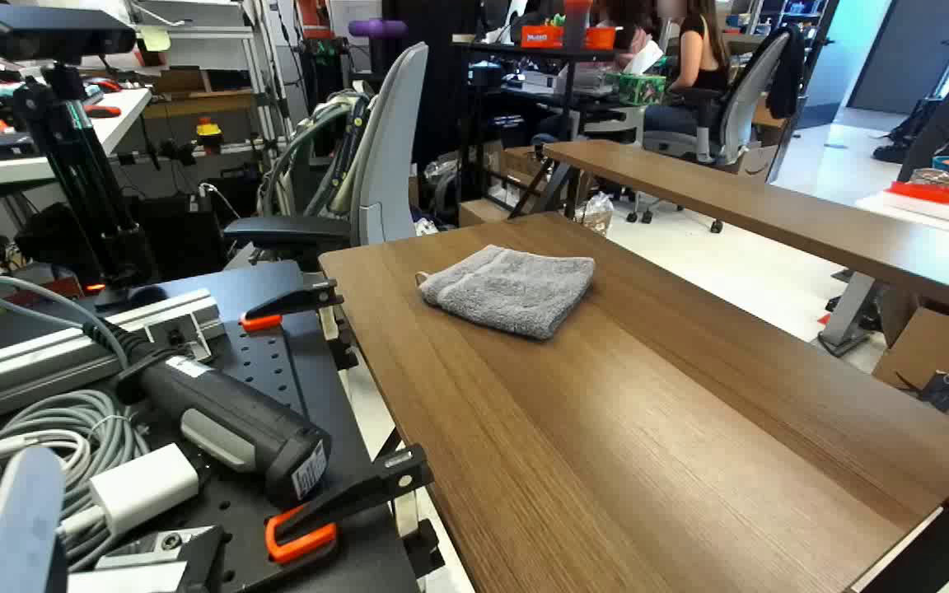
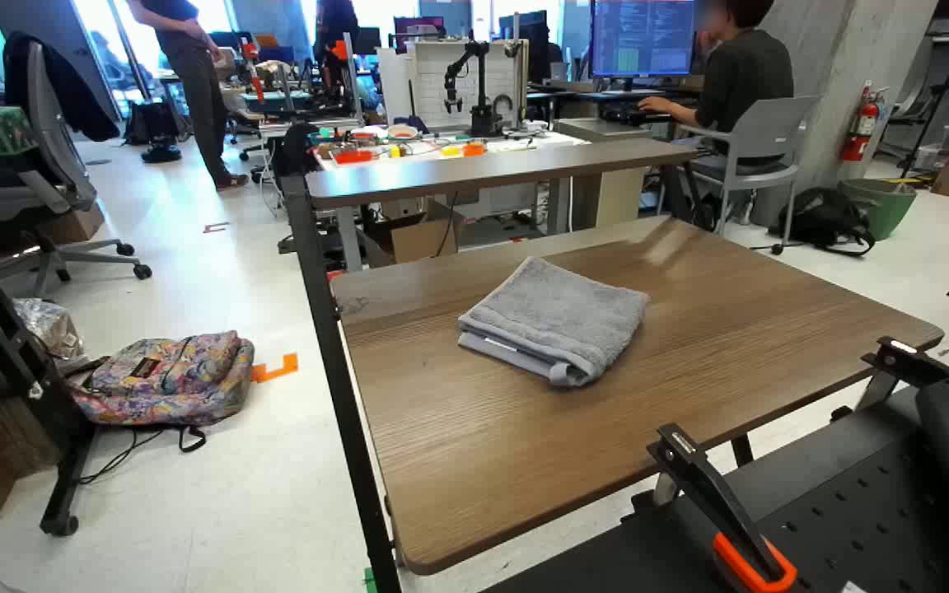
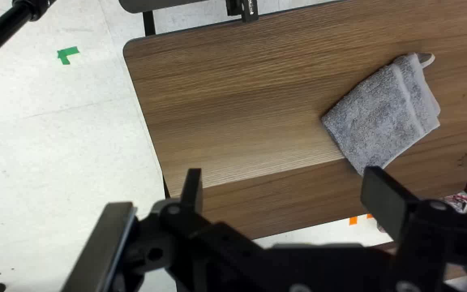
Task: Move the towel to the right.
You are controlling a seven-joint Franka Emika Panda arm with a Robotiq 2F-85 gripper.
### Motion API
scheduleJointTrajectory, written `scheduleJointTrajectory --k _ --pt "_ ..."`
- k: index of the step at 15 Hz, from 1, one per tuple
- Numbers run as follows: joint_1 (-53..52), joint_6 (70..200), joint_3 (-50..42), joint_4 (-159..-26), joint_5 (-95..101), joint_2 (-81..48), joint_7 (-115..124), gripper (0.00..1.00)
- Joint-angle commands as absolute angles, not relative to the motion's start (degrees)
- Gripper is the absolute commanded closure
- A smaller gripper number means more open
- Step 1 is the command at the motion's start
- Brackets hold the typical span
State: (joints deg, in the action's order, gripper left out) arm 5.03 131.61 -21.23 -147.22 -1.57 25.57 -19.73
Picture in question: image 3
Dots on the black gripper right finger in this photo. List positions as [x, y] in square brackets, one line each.
[389, 196]

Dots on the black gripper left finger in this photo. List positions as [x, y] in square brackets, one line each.
[192, 188]

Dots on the grey towel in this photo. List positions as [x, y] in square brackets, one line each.
[381, 113]

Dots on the red white small object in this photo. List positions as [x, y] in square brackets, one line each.
[463, 203]

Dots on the green tape floor marker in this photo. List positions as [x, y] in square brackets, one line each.
[68, 53]

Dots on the black tripod pole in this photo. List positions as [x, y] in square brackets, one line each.
[1, 29]

